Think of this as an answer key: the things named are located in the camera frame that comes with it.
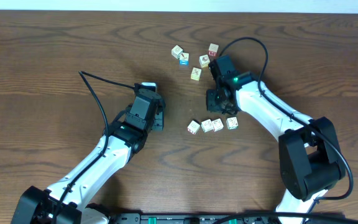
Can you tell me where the wooden block airplane green N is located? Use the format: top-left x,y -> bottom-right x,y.
226,117 -> 239,129

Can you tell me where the wooden block red A side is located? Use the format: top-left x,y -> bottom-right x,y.
212,118 -> 224,132

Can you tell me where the wooden block with turtle drawing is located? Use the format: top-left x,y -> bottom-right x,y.
201,119 -> 214,133

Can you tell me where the wooden block red letter side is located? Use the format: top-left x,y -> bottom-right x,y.
187,120 -> 201,134

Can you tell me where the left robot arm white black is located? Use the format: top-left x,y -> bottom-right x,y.
11,82 -> 165,223

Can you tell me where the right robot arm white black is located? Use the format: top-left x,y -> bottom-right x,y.
206,55 -> 352,214

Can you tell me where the wooden block yellow border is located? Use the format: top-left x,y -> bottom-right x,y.
191,67 -> 202,81

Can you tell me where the wooden block brown drawing yellow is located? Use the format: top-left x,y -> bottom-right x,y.
199,55 -> 210,68

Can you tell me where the wooden block red M side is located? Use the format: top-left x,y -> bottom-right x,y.
208,44 -> 219,57

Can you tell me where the wooden block blue side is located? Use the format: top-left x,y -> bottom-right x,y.
179,52 -> 190,65

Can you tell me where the wooden block plain top left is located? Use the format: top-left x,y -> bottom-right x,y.
171,45 -> 183,59

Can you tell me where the right black cable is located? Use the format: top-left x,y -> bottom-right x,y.
218,37 -> 354,200

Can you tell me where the black cable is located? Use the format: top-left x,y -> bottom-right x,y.
218,37 -> 354,200
78,70 -> 136,156

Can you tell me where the left black cable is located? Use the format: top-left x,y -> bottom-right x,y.
78,70 -> 136,156

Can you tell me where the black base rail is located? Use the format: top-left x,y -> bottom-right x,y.
107,210 -> 358,224

